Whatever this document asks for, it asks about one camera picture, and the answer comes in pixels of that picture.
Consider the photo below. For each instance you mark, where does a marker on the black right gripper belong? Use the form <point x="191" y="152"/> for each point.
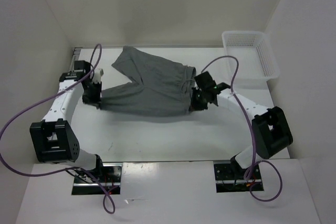
<point x="195" y="105"/>

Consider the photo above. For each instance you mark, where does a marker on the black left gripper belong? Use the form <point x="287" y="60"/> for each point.
<point x="95" y="100"/>

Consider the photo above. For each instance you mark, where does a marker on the grey shorts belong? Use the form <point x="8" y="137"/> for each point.
<point x="158" y="86"/>

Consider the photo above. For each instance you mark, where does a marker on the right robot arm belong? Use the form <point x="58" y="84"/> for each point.
<point x="268" y="126"/>

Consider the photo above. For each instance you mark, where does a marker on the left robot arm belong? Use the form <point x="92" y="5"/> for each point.
<point x="53" y="139"/>

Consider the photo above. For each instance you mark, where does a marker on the white plastic basket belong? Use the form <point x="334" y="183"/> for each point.
<point x="257" y="63"/>

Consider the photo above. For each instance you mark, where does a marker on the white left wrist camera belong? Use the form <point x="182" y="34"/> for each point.
<point x="96" y="78"/>

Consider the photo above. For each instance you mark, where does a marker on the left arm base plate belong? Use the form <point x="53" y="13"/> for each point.
<point x="109" y="178"/>

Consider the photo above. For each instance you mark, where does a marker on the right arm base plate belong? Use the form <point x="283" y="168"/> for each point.
<point x="231" y="180"/>

